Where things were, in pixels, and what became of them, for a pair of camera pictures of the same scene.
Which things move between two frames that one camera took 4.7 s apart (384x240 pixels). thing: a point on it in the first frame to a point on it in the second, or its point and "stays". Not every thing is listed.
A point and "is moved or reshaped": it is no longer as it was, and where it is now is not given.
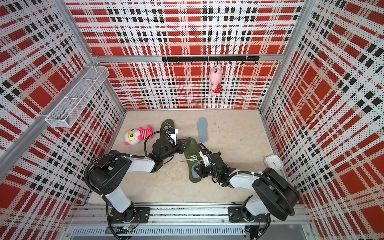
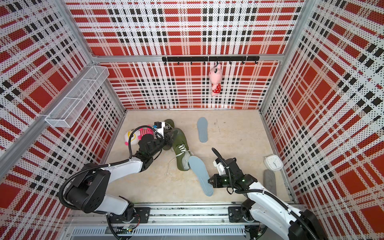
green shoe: [169, 122] stays
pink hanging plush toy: [215, 75] stays
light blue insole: [202, 129] stays
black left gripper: [180, 145] to [168, 139]
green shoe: [191, 150] is moved or reshaped
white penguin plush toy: [132, 136] stays
